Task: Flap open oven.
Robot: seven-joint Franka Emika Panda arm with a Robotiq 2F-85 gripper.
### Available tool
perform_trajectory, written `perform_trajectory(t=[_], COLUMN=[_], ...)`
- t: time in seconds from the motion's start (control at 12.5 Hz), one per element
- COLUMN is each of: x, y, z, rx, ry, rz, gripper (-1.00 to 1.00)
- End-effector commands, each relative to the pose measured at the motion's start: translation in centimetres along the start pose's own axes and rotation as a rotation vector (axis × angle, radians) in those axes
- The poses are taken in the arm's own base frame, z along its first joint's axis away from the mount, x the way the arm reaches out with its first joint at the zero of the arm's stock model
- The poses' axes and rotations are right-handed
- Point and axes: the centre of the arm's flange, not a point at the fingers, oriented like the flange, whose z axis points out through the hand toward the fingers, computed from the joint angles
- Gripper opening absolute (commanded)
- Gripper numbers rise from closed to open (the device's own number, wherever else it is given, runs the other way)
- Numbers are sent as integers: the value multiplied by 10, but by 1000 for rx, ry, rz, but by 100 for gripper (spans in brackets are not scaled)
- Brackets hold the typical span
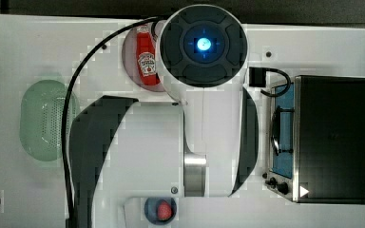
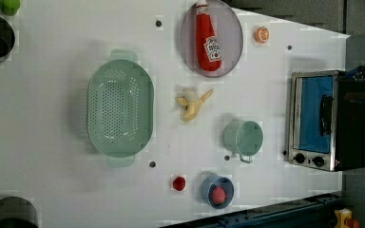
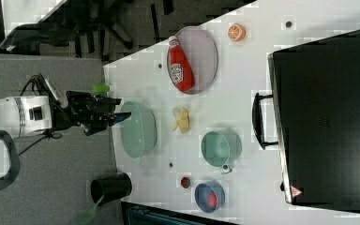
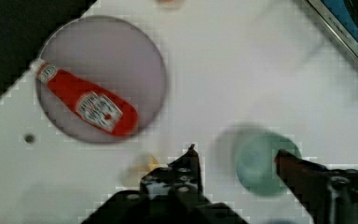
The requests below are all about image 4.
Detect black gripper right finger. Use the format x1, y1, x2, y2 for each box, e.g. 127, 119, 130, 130
274, 149, 358, 224

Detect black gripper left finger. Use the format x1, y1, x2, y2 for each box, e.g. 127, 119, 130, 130
140, 144, 203, 200

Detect silver black toaster oven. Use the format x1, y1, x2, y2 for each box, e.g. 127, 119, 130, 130
292, 0, 358, 70

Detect peeled toy banana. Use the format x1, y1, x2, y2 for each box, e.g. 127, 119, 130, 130
120, 153, 160, 188

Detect green mug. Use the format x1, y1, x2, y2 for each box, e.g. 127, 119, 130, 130
213, 123, 301, 197

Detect red ketchup bottle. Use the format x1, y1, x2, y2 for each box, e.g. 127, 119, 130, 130
29, 59, 138, 137

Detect grey round plate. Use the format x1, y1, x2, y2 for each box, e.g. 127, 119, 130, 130
35, 16, 169, 145

